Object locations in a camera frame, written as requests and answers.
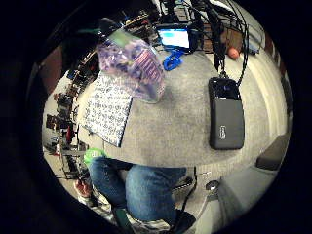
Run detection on clear bag of purple pieces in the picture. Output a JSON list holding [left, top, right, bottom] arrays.
[[96, 28, 167, 104]]

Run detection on blue plastic clamp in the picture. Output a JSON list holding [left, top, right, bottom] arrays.
[[162, 49, 185, 72]]

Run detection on black power bank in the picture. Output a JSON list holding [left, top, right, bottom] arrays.
[[208, 76, 246, 151]]

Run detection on green cloth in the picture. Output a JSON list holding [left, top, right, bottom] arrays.
[[83, 147, 108, 168]]

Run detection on the person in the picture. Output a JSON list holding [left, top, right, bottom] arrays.
[[73, 147, 197, 234]]

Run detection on laptop with lit screen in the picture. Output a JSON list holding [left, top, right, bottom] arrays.
[[155, 22, 198, 53]]

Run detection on round silver chair foot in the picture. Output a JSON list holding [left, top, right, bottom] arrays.
[[205, 179, 220, 192]]

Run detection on cluttered metal shelf rack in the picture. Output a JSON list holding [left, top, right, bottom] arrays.
[[43, 48, 100, 180]]

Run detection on orange ball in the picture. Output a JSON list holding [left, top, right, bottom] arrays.
[[226, 47, 241, 60]]

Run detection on red shoe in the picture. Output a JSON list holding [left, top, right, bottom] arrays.
[[73, 177, 94, 199]]

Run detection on grey upholstered chair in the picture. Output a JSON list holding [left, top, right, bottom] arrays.
[[194, 131, 291, 234]]

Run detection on black cable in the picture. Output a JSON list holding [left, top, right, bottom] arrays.
[[189, 0, 251, 88]]

